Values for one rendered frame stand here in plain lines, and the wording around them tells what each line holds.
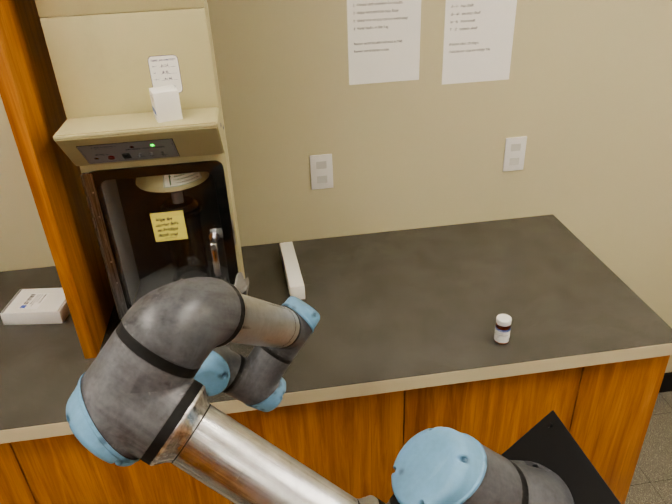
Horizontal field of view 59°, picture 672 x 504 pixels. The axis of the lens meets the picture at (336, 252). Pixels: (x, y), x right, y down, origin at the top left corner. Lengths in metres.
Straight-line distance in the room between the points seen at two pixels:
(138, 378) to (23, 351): 0.97
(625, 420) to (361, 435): 0.72
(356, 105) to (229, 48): 0.40
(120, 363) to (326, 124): 1.23
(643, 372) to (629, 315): 0.15
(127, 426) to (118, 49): 0.82
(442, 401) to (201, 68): 0.95
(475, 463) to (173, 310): 0.42
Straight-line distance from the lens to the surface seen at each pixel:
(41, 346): 1.71
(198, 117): 1.30
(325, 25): 1.77
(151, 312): 0.75
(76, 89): 1.39
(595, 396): 1.71
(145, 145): 1.32
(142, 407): 0.77
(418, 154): 1.93
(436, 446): 0.82
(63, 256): 1.45
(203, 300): 0.77
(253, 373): 1.13
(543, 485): 0.93
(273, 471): 0.80
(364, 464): 1.63
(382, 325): 1.55
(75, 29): 1.37
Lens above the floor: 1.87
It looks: 30 degrees down
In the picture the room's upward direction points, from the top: 3 degrees counter-clockwise
